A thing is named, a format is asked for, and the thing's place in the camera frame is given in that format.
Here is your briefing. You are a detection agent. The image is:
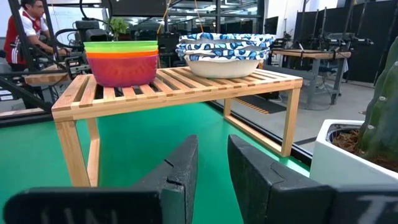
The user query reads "orange plastic bowl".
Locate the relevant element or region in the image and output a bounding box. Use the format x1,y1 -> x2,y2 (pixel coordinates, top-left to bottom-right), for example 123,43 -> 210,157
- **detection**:
85,50 -> 160,60

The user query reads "black mat with hazard stripes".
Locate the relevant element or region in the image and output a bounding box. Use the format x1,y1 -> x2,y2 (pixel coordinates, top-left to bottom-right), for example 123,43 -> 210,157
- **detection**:
232,94 -> 287,115

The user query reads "small green potted plant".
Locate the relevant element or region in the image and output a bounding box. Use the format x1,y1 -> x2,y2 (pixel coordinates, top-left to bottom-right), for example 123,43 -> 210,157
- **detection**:
107,17 -> 130,41

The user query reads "purple plastic bowl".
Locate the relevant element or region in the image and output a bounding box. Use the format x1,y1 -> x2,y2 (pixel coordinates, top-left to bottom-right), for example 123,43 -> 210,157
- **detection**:
86,55 -> 160,88

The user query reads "wooden workbench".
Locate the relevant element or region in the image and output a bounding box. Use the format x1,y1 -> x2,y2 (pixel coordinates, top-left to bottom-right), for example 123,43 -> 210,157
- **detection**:
271,47 -> 353,107

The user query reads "person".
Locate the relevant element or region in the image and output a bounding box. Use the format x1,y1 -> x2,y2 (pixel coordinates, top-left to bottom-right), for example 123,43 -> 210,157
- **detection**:
2,0 -> 72,73

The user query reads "tall green cactus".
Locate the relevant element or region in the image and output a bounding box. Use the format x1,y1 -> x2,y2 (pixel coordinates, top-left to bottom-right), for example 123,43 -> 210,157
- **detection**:
357,35 -> 398,163

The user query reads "wooden slatted shelf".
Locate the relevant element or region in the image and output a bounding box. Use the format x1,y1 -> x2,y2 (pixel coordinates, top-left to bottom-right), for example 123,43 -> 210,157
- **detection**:
51,65 -> 304,188

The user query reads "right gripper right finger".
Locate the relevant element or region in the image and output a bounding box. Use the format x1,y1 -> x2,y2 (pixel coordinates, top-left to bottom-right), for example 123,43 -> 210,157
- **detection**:
228,134 -> 398,224

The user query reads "blue patterned paper bowl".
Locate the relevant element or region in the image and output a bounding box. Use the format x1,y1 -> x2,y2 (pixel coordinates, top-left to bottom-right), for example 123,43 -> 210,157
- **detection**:
177,49 -> 270,80
175,32 -> 276,53

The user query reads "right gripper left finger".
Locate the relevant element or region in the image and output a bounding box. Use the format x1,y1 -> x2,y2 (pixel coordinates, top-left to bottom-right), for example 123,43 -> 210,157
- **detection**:
2,134 -> 200,224

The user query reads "yellow-green plastic bowl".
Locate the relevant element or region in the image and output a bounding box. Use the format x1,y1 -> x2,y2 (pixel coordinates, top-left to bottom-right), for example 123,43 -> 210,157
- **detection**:
83,45 -> 159,54

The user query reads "green plastic bowl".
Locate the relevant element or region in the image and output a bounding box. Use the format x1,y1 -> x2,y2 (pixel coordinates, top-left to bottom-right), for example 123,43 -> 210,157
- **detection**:
83,40 -> 159,48

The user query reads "black monitor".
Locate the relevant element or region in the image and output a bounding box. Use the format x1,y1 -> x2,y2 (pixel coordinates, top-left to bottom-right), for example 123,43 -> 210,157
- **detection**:
264,16 -> 280,36

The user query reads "white hexagonal plant pot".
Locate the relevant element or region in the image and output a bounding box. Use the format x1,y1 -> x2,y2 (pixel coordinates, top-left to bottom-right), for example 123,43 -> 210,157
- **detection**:
308,118 -> 398,188

